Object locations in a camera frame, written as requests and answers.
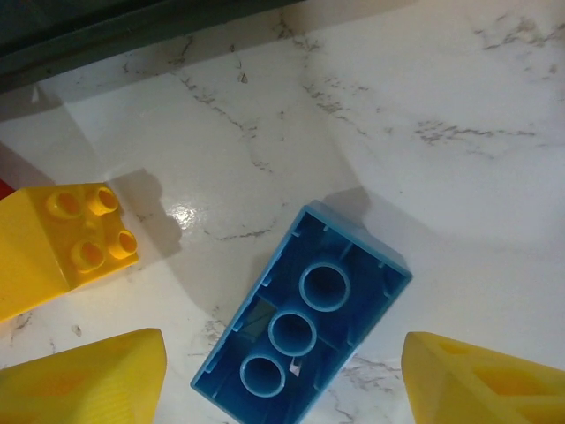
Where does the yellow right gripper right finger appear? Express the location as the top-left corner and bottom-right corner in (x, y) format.
(400, 330), (565, 424)

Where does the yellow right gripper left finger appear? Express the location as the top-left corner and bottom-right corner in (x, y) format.
(0, 327), (170, 424)

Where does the long blue lego brick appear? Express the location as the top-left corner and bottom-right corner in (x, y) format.
(189, 199), (414, 420)

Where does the yellow lego brick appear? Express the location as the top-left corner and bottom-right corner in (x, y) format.
(0, 183), (141, 323)

